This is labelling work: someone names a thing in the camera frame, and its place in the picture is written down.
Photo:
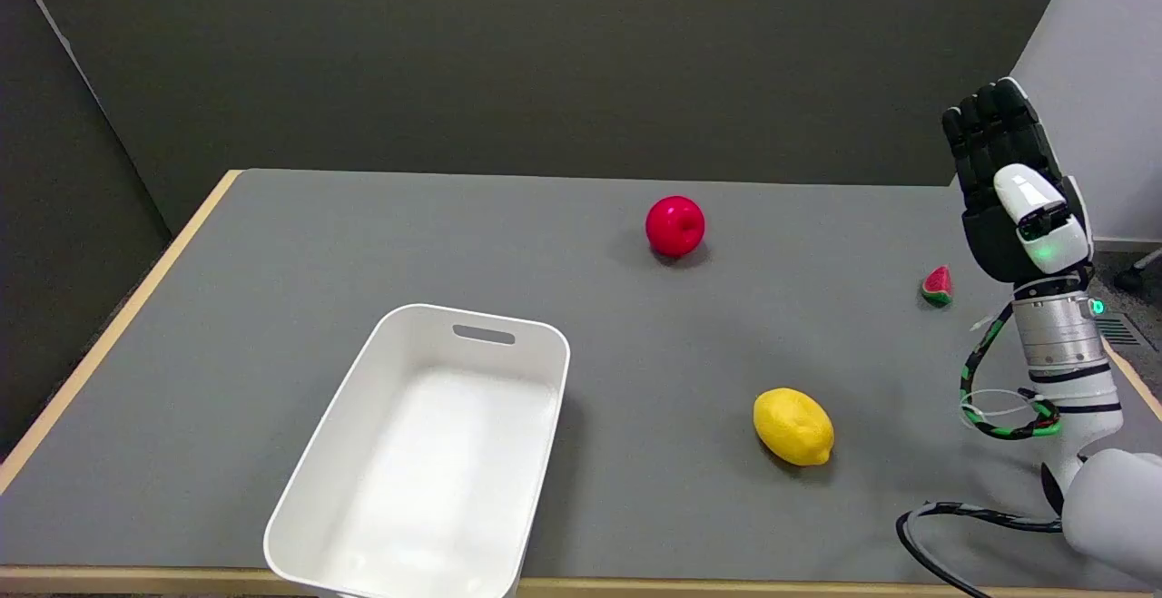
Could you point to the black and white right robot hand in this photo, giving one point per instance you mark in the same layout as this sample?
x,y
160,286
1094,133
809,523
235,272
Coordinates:
x,y
1003,235

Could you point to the yellow lemon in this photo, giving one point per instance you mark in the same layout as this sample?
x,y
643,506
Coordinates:
x,y
792,426

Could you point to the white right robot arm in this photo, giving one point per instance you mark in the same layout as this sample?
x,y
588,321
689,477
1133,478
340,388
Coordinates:
x,y
1062,344

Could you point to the small watermelon slice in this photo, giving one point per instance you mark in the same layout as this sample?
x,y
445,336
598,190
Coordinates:
x,y
938,287

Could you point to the black chair base leg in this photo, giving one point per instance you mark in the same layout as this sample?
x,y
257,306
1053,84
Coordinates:
x,y
1137,271

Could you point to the floor vent grille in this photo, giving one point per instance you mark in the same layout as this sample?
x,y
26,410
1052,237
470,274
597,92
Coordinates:
x,y
1124,331

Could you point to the red apple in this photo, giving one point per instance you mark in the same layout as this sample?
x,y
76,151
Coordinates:
x,y
674,227

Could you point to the white plastic bin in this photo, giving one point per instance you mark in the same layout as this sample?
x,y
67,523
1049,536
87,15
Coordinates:
x,y
427,462

